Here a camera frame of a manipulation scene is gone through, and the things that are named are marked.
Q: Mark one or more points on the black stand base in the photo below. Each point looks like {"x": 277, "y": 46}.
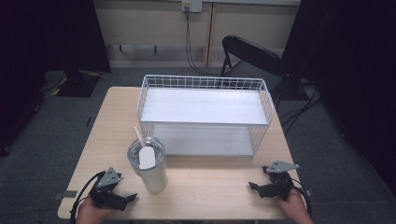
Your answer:
{"x": 77, "y": 82}

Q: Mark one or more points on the white cup with clear lid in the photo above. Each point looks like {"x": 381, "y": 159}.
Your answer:
{"x": 149, "y": 165}

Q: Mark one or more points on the black folding chair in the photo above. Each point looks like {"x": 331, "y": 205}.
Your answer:
{"x": 249, "y": 53}

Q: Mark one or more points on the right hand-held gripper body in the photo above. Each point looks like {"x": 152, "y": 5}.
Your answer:
{"x": 278, "y": 183}

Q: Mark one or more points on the white straw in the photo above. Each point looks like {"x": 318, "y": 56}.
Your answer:
{"x": 138, "y": 135}

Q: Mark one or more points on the black curtain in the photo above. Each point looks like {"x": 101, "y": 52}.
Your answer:
{"x": 351, "y": 62}
{"x": 46, "y": 37}

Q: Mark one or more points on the person's right hand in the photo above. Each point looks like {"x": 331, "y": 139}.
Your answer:
{"x": 294, "y": 208}

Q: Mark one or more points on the white wall socket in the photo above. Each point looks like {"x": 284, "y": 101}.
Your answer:
{"x": 192, "y": 5}

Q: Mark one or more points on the person's left hand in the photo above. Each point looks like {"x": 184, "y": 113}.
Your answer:
{"x": 90, "y": 213}

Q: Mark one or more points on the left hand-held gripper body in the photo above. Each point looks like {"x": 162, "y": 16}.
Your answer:
{"x": 107, "y": 189}

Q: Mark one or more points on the grey tape strip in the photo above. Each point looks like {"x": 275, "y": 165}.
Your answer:
{"x": 66, "y": 194}

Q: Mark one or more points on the small black floor object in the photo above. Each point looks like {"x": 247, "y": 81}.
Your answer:
{"x": 88, "y": 121}

